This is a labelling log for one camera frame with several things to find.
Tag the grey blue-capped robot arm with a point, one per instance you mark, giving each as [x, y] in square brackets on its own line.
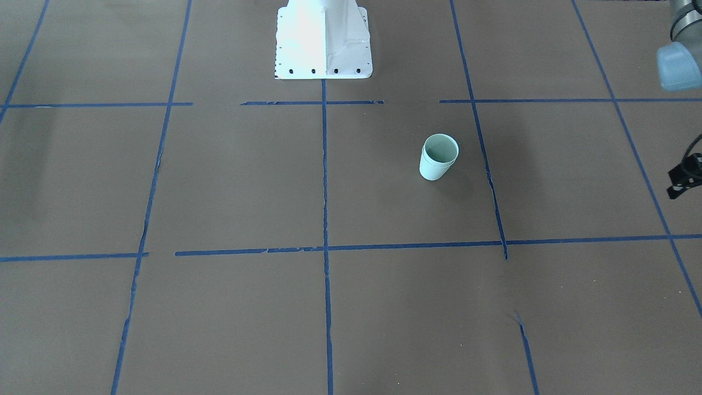
[679, 62]

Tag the mint green outer cup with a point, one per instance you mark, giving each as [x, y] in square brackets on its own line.
[438, 154]

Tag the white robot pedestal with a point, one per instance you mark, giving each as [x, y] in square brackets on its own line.
[322, 39]

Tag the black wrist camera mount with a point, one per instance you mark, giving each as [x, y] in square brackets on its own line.
[685, 176]

